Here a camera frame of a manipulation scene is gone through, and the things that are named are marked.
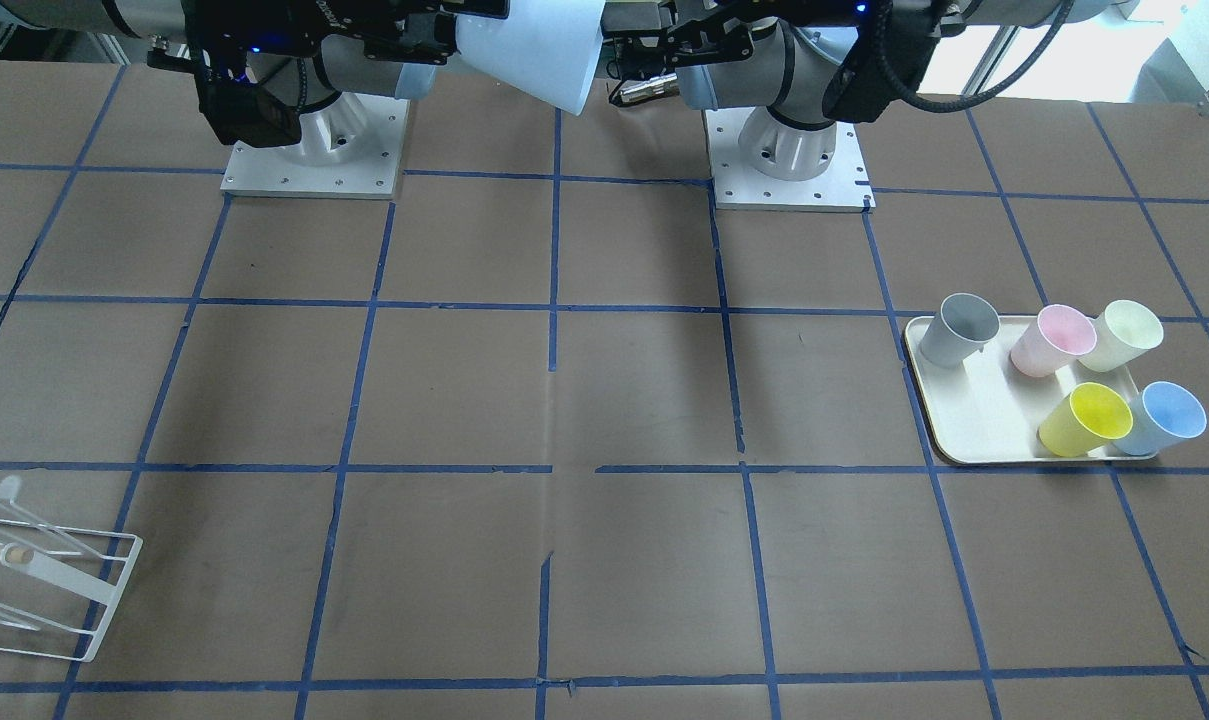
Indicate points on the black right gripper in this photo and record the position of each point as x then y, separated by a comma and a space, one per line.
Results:
349, 14

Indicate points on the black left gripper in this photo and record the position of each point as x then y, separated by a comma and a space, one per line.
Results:
754, 20

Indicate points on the light blue plastic cup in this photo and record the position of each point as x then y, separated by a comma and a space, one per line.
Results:
548, 49

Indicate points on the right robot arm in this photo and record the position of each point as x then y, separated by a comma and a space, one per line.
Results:
259, 66

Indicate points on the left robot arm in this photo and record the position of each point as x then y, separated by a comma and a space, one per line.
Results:
802, 66

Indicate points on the grey plastic cup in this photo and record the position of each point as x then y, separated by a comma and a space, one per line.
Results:
964, 324

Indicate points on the pink plastic cup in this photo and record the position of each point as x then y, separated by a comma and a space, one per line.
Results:
1058, 336

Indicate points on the cream plastic cup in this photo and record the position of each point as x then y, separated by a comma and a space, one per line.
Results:
1124, 330

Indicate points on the yellow plastic cup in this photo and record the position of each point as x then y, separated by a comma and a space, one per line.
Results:
1089, 417

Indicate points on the silver flashlight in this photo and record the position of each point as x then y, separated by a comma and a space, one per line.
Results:
630, 93

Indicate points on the beige plastic tray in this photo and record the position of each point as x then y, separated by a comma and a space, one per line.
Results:
986, 412

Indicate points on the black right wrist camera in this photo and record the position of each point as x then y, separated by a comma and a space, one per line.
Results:
239, 112

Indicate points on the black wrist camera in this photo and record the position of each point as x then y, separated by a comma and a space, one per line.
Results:
871, 75
239, 112

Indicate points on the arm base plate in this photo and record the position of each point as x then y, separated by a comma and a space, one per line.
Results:
794, 190
352, 149

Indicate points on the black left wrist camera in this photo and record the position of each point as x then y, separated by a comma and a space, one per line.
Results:
871, 75

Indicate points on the white wire cup rack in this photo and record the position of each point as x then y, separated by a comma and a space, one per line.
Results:
60, 587

